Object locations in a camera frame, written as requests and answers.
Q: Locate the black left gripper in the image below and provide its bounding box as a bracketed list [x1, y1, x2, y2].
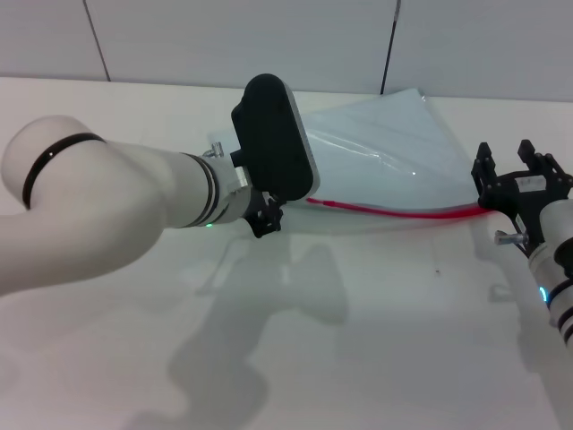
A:
[244, 189, 287, 239]

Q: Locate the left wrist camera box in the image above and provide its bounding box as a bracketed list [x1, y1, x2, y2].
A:
[229, 73, 322, 203]

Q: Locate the thin black cable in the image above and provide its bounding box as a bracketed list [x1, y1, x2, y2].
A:
[380, 0, 403, 96]

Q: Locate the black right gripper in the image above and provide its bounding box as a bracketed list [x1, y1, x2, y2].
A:
[470, 139, 573, 245]

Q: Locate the clear red-zip document bag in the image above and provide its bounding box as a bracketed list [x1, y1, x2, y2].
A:
[207, 87, 494, 226]

